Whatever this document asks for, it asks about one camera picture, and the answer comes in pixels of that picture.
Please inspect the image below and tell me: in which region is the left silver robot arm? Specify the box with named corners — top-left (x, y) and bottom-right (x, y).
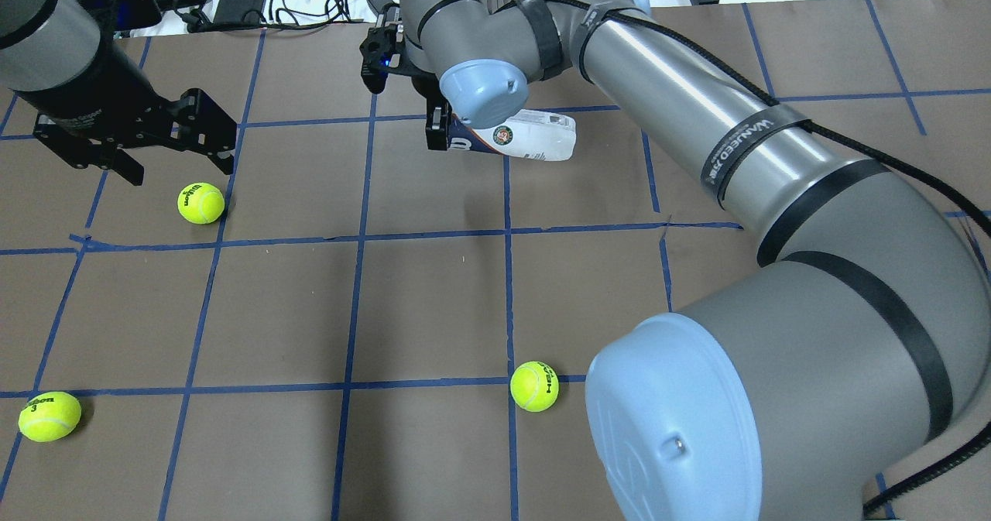
top-left (1, 0), bottom-right (238, 186)

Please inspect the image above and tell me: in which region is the yellow Head tennis ball centre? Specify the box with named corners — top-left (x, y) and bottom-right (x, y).
top-left (509, 360), bottom-right (560, 413)

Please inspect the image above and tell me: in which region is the yellow Wilson ball far left-side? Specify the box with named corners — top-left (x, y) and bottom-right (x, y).
top-left (18, 391), bottom-right (84, 443)

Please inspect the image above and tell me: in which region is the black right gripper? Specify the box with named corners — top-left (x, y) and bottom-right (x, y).
top-left (358, 0), bottom-right (451, 151)

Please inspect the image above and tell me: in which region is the yellow wilson ball left-side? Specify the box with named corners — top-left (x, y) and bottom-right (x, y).
top-left (18, 391), bottom-right (84, 443)
top-left (177, 182), bottom-right (226, 225)

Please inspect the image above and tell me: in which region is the yellow Wilson ball near left-side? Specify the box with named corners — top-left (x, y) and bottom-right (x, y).
top-left (177, 182), bottom-right (226, 225)

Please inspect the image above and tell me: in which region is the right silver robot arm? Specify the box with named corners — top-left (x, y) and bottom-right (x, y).
top-left (328, 0), bottom-right (989, 520)

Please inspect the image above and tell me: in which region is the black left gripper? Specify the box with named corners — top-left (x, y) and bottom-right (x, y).
top-left (33, 88), bottom-right (238, 187)

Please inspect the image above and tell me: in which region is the white blue tennis ball can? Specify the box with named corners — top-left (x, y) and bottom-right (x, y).
top-left (446, 109), bottom-right (578, 162)

